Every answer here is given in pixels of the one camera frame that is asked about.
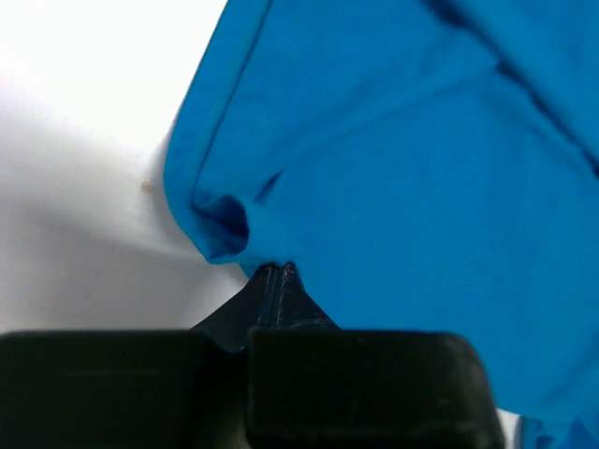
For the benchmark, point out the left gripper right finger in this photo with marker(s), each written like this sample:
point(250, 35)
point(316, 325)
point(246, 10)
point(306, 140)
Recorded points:
point(313, 385)

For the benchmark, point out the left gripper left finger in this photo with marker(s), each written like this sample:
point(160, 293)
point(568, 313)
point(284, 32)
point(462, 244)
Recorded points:
point(128, 388)

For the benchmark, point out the blue t-shirt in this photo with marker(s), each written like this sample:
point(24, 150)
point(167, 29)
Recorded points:
point(425, 164)

